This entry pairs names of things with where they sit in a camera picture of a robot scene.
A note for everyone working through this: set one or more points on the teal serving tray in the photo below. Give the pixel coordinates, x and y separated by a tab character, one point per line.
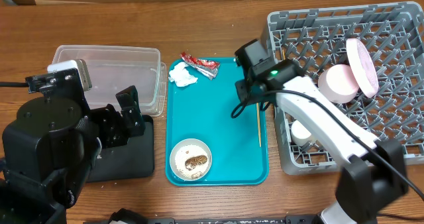
203	111

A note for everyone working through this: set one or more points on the grey bowl with food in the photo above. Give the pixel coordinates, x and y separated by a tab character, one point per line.
186	149

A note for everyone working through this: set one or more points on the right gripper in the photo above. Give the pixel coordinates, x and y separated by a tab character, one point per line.
245	87

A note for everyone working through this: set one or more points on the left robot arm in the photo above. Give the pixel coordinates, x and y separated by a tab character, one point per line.
57	144

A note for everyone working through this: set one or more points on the clear plastic bin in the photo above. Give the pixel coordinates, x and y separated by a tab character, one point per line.
114	68

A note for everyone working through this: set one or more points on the grey dishwasher rack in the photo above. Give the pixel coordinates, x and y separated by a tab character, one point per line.
392	34

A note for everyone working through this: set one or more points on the white cup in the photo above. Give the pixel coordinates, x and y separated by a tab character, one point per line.
300	135

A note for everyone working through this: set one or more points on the food leftover piece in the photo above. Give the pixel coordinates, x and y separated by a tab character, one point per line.
193	162

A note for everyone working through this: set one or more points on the black tray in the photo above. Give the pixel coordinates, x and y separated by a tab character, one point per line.
133	160

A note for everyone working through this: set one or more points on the pink bowl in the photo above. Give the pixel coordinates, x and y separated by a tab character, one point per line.
338	84

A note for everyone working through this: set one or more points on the white napkin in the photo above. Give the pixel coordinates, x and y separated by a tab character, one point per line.
180	75

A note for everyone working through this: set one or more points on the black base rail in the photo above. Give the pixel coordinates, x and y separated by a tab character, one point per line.
128	216

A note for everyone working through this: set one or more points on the red foil wrapper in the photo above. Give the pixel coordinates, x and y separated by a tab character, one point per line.
208	68

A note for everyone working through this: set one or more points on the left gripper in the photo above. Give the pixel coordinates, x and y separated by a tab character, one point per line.
118	132

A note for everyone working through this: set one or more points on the white round plate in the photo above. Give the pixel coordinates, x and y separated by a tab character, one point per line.
362	67

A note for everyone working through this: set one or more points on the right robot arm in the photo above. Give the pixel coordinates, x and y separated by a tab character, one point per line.
373	171

